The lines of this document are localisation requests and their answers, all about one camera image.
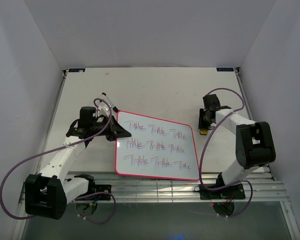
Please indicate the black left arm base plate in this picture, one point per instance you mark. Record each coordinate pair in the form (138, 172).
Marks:
(100, 193)

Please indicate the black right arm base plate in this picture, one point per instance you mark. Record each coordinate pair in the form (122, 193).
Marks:
(234, 192)

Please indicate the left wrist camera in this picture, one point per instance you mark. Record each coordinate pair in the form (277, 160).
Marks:
(103, 108)

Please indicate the pink framed whiteboard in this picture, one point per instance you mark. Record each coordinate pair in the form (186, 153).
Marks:
(157, 148)

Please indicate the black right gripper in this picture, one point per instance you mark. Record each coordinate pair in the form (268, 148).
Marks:
(202, 124)

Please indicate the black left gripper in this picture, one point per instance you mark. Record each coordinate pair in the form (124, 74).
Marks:
(116, 131)

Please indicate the aluminium extrusion rail frame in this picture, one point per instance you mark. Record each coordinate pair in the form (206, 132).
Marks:
(127, 189)

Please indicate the blue table label right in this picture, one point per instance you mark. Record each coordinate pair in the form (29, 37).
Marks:
(224, 69)

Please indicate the wire easel stand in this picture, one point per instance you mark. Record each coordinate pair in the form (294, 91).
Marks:
(105, 101)

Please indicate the blue table label left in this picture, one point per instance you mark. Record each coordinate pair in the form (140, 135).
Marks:
(76, 70)

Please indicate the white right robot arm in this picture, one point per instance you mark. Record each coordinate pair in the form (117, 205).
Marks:
(254, 146)

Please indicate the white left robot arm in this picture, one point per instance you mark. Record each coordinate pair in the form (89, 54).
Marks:
(48, 193)

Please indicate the blue table label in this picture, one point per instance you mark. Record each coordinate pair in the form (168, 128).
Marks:
(76, 70)
(224, 69)

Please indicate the yellow whiteboard eraser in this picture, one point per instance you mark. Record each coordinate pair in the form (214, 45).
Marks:
(203, 131)

